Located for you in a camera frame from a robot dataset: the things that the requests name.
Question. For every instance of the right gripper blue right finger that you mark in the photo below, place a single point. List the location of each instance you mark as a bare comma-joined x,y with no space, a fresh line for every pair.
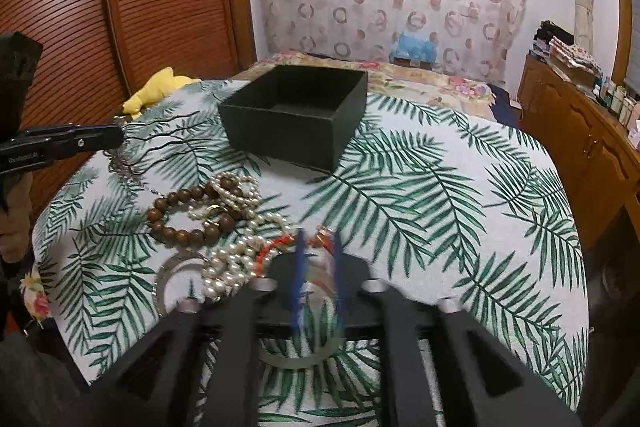
341,286

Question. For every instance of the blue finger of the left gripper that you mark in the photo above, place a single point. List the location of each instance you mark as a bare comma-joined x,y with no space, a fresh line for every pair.
36,148

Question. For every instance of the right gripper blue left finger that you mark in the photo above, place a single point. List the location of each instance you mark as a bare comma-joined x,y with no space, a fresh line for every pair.
299,276

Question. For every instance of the pale green jade bangle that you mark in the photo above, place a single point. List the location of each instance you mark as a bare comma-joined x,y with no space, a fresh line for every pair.
319,332

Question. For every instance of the silver engraved cuff bangle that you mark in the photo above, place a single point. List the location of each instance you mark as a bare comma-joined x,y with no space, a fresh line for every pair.
178,278

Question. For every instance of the black open jewelry box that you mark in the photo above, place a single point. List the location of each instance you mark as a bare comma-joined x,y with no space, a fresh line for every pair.
301,114

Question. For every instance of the person's left hand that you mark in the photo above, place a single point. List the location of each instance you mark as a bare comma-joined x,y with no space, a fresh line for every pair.
16,207

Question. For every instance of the yellow pikachu plush toy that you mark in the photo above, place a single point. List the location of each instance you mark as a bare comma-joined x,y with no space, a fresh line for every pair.
156,89

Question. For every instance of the palm leaf print cloth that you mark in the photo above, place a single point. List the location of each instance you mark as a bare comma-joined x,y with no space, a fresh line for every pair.
438,202

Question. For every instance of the floral bed blanket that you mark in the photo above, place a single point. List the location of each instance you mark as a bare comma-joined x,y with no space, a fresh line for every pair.
414,84

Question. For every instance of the blue plush toy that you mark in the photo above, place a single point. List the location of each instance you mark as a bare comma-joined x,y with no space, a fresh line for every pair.
413,50

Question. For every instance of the wooden sideboard cabinet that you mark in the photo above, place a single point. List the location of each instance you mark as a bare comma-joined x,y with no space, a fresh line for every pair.
598,167

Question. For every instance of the stack of folded clothes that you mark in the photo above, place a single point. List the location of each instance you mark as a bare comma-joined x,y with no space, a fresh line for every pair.
552,41

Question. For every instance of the toiletry bottles on sideboard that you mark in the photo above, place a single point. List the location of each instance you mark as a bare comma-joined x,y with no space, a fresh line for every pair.
623,108

